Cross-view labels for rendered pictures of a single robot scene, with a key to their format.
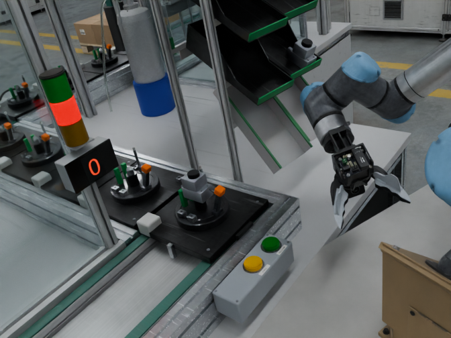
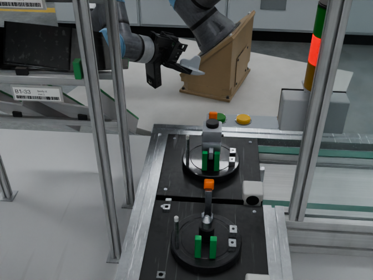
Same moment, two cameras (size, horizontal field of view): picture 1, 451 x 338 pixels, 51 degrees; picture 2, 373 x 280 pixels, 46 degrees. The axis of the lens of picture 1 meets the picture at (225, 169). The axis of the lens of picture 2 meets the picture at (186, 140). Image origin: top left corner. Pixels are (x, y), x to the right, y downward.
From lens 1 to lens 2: 169 cm
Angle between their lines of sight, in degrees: 97
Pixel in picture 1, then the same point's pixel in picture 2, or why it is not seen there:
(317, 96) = (126, 30)
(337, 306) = not seen: hidden behind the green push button
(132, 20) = not seen: outside the picture
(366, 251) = (165, 118)
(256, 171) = (66, 215)
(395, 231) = (136, 111)
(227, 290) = (272, 123)
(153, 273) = (285, 188)
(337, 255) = not seen: hidden behind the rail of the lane
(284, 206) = (168, 127)
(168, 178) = (167, 224)
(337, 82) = (124, 10)
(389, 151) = (17, 133)
